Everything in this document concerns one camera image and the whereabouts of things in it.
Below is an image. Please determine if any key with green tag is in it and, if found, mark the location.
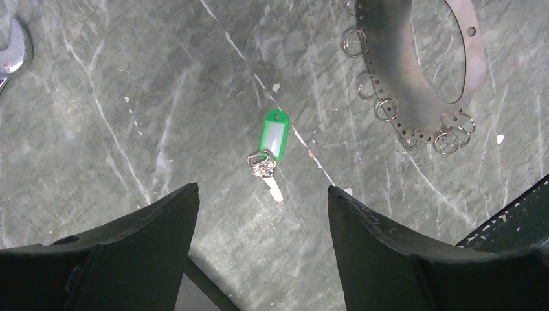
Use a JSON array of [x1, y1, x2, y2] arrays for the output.
[[247, 110, 289, 202]]

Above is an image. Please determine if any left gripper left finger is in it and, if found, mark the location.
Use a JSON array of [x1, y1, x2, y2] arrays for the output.
[[1, 183, 200, 310]]

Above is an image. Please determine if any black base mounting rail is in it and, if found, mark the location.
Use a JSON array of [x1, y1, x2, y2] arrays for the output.
[[456, 176, 548, 253]]

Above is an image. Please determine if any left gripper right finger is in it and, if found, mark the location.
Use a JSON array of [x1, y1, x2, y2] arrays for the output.
[[328, 186, 548, 310]]

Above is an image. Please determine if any large silver wrench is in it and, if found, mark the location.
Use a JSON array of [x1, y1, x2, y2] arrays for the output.
[[1, 17, 34, 91]]

